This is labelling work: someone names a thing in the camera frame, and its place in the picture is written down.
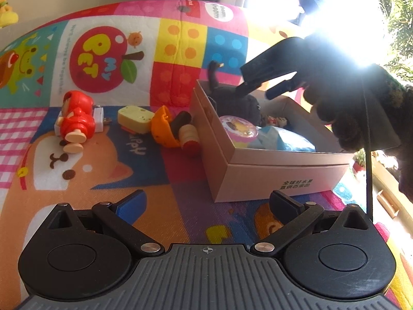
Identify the small potted plant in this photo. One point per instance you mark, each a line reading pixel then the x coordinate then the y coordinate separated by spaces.
pixel 358 166

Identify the light wooden frame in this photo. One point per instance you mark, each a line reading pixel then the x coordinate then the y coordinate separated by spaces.
pixel 388 203

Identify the red hooded doll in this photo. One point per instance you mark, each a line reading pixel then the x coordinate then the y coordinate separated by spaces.
pixel 77 122

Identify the yellow cheese toy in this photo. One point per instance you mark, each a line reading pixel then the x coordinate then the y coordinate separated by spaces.
pixel 134 119

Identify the blue and white packet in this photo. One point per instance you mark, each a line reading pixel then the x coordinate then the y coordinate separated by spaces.
pixel 284 139

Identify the green leafy plant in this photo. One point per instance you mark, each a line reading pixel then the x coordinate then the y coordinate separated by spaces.
pixel 400 22

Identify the brown and red toy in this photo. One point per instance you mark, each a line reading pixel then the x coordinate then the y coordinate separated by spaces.
pixel 188 135

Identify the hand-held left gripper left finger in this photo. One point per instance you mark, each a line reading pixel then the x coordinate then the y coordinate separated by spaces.
pixel 132 201

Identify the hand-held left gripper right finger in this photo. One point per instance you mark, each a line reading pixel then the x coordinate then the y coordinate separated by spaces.
pixel 284 205

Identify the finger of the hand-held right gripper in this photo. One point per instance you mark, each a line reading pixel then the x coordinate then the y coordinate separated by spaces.
pixel 271 61
pixel 280 87

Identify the pink cardboard box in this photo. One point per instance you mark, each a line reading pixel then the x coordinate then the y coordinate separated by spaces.
pixel 258 177

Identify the person's right hand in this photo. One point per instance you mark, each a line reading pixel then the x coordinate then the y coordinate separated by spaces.
pixel 338 126

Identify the orange pumpkin shell toy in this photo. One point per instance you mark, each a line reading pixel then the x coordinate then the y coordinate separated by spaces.
pixel 159 129

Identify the dark hanging cloth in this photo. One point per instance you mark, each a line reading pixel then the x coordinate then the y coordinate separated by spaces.
pixel 311 3

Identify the small brown-haired figurine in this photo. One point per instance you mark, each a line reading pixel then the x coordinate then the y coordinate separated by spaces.
pixel 274 121

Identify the white battery charger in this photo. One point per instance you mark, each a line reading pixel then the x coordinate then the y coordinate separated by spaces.
pixel 98 118

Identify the colourful cartoon play mat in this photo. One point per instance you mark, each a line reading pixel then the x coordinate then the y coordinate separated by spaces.
pixel 96 184

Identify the black plush toy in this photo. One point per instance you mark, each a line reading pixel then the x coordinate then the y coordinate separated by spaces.
pixel 238 106

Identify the person's right forearm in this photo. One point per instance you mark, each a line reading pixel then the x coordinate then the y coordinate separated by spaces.
pixel 406 135

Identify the yellow-green plush toy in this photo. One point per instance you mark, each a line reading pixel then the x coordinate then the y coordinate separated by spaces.
pixel 6 14

